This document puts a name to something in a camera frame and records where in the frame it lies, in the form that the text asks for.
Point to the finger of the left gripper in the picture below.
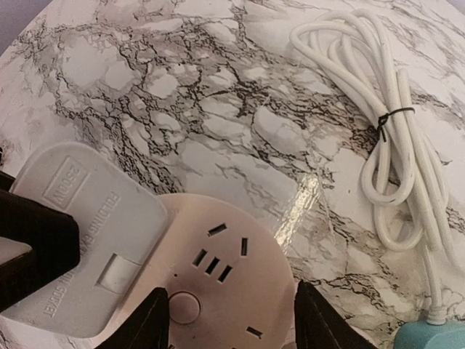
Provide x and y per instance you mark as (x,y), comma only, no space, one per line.
(38,245)

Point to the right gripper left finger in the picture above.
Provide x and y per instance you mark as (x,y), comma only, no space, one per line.
(147,327)

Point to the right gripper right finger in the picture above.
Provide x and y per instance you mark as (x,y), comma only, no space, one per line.
(318,325)

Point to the white small adapter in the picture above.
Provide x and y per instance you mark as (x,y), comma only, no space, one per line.
(120,222)

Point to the round beige socket hub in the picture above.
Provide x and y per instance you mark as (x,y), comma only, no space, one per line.
(228,280)

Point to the teal power strip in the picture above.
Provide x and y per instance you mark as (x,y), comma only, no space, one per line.
(421,335)

